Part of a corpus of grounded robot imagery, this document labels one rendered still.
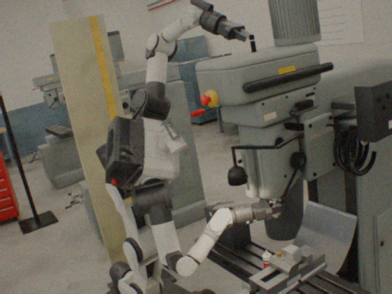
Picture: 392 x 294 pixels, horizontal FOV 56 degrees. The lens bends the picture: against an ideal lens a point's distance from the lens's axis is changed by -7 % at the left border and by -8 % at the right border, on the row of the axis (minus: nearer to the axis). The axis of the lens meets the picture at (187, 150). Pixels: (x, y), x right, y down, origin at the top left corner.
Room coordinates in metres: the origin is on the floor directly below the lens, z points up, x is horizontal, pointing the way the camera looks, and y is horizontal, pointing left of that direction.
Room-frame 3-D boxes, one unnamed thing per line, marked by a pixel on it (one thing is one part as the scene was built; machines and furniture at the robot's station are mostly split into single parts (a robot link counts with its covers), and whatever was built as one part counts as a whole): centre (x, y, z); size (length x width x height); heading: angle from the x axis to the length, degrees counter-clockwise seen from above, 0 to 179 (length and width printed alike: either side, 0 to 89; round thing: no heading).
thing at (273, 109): (1.50, -0.36, 1.68); 0.34 x 0.24 x 0.10; 119
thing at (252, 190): (1.43, -0.22, 1.45); 0.04 x 0.04 x 0.21; 29
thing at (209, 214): (1.85, -0.14, 1.02); 0.22 x 0.12 x 0.20; 30
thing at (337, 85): (1.72, -0.76, 1.66); 0.80 x 0.23 x 0.20; 119
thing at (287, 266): (1.39, -0.31, 1.01); 0.12 x 0.06 x 0.04; 28
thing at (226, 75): (1.49, -0.33, 1.81); 0.47 x 0.26 x 0.16; 119
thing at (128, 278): (1.93, 0.41, 0.68); 0.21 x 0.20 x 0.13; 38
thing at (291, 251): (1.41, -0.36, 1.03); 0.06 x 0.05 x 0.06; 28
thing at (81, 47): (2.96, 0.62, 1.15); 0.52 x 0.40 x 2.30; 119
